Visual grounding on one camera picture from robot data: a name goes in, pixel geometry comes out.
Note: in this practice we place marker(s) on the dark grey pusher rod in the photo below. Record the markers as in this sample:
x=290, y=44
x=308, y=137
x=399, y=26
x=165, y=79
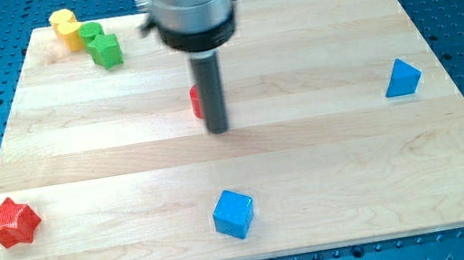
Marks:
x=207, y=78

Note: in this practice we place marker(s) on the red cylinder block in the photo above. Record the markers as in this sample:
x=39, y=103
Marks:
x=195, y=104

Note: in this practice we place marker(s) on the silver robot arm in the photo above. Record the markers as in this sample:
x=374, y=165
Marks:
x=198, y=28

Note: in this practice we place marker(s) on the green star block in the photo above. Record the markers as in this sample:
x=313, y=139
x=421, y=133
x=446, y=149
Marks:
x=105, y=51

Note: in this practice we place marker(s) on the green cylinder block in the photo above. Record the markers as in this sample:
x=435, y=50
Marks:
x=89, y=31

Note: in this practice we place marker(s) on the wooden board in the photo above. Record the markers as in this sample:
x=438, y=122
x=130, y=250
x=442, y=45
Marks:
x=118, y=167

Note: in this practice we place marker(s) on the yellow cylinder block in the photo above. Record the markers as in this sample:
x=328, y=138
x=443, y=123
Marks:
x=69, y=34

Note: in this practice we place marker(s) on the blue cube block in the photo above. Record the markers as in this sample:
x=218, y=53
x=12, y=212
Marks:
x=233, y=214

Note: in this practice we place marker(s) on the yellow hexagon block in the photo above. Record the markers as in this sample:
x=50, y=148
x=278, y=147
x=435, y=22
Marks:
x=60, y=17

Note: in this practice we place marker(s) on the blue triangle block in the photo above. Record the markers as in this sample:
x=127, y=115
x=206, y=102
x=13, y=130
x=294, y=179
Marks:
x=404, y=79

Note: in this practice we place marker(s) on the red star block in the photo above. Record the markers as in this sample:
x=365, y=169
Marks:
x=18, y=223

